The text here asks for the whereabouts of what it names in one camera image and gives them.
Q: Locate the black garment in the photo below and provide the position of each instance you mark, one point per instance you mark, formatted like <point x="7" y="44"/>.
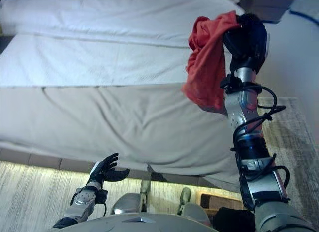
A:
<point x="231" y="219"/>

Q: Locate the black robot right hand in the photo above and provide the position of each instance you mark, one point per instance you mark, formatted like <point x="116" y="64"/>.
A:
<point x="254" y="40"/>

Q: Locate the brown wooden nightstand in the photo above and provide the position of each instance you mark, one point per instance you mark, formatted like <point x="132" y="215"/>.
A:
<point x="264" y="5"/>

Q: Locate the grey robot torso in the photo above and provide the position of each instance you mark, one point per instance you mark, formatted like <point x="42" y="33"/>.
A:
<point x="139" y="223"/>

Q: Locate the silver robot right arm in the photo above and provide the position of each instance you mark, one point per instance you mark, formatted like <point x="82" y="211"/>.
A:
<point x="259" y="184"/>

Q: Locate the white bed duvet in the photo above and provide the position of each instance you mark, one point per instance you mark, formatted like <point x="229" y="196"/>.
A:
<point x="99" y="42"/>

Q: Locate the brown bed frame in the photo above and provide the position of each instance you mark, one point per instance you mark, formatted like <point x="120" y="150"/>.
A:
<point x="49" y="162"/>

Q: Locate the grey streaked rug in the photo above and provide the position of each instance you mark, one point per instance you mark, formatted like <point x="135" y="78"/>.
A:
<point x="37" y="192"/>

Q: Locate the red garment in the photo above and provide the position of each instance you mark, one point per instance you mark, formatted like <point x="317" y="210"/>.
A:
<point x="207" y="65"/>

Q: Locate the brown wicker basket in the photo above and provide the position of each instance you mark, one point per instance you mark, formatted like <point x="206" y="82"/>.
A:
<point x="209" y="199"/>

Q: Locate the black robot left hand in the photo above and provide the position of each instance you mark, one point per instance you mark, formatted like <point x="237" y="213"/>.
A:
<point x="107" y="171"/>

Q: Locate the robot right leg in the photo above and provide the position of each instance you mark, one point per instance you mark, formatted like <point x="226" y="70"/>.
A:
<point x="192" y="207"/>

